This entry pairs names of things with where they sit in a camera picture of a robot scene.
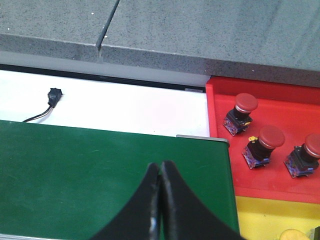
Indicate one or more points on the yellow plastic tray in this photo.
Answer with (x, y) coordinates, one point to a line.
(267, 219)

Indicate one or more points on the red plastic tray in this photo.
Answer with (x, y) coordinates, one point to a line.
(294, 109)

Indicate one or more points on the black connector with cable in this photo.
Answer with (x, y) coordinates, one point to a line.
(54, 96)

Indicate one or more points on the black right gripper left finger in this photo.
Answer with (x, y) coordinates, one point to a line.
(140, 218)

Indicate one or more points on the red mushroom push button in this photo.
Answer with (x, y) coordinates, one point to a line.
(258, 151)
(238, 119)
(304, 159)

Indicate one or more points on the yellow mushroom push button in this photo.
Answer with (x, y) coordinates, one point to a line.
(315, 233)
(293, 234)

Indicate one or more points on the aluminium conveyor frame rail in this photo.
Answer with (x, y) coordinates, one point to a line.
(215, 139)

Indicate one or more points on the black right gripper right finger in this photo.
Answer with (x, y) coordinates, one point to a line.
(184, 216)

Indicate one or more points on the green conveyor belt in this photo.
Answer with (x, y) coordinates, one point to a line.
(67, 183)

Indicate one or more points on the grey stone counter slab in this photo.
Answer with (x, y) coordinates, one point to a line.
(64, 29)
(266, 40)

